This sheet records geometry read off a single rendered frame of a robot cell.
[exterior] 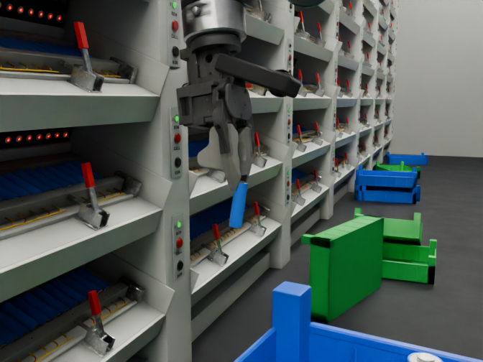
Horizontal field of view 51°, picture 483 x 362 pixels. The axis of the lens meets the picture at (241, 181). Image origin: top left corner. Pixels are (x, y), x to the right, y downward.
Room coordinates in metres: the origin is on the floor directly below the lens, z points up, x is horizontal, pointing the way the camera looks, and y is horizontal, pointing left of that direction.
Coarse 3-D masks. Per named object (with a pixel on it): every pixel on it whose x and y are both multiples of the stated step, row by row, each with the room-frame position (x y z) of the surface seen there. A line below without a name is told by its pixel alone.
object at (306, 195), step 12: (300, 168) 2.19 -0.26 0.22; (312, 168) 2.17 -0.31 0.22; (300, 180) 1.97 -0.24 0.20; (312, 180) 2.14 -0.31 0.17; (324, 180) 2.15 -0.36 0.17; (300, 192) 1.87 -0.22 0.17; (312, 192) 1.95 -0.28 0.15; (324, 192) 2.07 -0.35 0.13; (300, 204) 1.74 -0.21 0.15; (312, 204) 1.89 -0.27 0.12; (300, 216) 1.76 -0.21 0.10
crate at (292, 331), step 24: (288, 288) 0.30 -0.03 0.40; (288, 312) 0.30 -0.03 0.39; (264, 336) 0.29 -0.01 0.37; (288, 336) 0.30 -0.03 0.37; (312, 336) 0.31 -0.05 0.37; (336, 336) 0.30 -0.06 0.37; (360, 336) 0.29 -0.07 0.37; (240, 360) 0.26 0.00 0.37; (264, 360) 0.29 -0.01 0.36; (288, 360) 0.30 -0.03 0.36; (312, 360) 0.30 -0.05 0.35; (336, 360) 0.30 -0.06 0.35; (360, 360) 0.29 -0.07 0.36; (384, 360) 0.28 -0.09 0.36; (456, 360) 0.26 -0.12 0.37; (480, 360) 0.26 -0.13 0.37
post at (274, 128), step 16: (272, 0) 1.50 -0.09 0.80; (288, 32) 1.52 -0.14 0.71; (256, 48) 1.52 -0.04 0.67; (272, 48) 1.50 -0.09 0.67; (256, 64) 1.52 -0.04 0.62; (272, 64) 1.50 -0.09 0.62; (288, 96) 1.53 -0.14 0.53; (272, 112) 1.50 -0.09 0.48; (256, 128) 1.52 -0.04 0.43; (272, 128) 1.50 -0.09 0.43; (288, 144) 1.54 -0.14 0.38; (288, 160) 1.54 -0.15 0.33; (256, 192) 1.52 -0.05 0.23; (272, 192) 1.50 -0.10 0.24; (288, 208) 1.55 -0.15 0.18; (288, 224) 1.55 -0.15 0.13; (272, 240) 1.50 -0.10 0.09; (288, 240) 1.56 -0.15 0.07; (272, 256) 1.50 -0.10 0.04; (288, 256) 1.56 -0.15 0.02
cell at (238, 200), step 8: (240, 184) 0.68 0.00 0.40; (240, 192) 0.68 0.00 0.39; (232, 200) 0.68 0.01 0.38; (240, 200) 0.68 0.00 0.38; (232, 208) 0.68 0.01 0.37; (240, 208) 0.68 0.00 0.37; (232, 216) 0.68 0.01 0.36; (240, 216) 0.68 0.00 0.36; (232, 224) 0.68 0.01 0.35; (240, 224) 0.68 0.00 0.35
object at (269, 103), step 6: (252, 96) 1.25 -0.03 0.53; (258, 96) 1.30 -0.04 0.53; (264, 96) 1.35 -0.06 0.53; (270, 96) 1.39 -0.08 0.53; (252, 102) 1.26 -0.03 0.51; (258, 102) 1.30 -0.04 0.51; (264, 102) 1.35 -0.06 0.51; (270, 102) 1.39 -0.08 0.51; (276, 102) 1.44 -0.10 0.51; (252, 108) 1.28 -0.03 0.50; (258, 108) 1.32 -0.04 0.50; (264, 108) 1.37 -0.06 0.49; (270, 108) 1.42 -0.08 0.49; (276, 108) 1.47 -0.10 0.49
